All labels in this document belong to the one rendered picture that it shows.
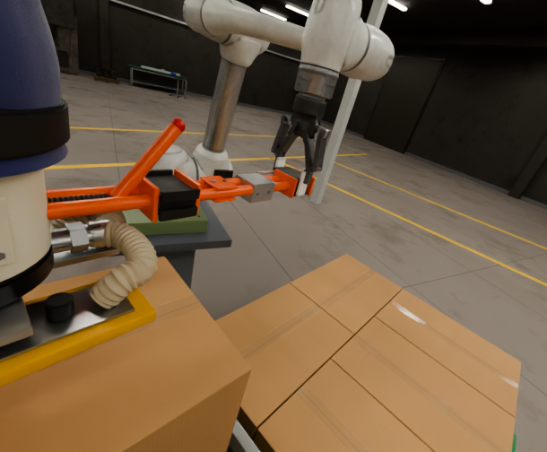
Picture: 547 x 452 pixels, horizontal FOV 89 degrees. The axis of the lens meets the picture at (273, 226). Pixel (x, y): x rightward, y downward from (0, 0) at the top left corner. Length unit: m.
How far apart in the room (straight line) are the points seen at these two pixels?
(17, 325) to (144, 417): 0.24
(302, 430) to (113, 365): 0.64
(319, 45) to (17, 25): 0.49
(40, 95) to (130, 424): 0.44
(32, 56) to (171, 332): 0.48
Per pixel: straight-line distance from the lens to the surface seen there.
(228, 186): 0.56
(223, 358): 0.60
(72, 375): 0.60
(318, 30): 0.68
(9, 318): 0.42
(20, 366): 0.42
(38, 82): 0.35
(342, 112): 3.98
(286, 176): 0.70
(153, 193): 0.46
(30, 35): 0.35
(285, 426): 1.03
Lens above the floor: 1.43
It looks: 27 degrees down
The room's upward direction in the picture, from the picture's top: 15 degrees clockwise
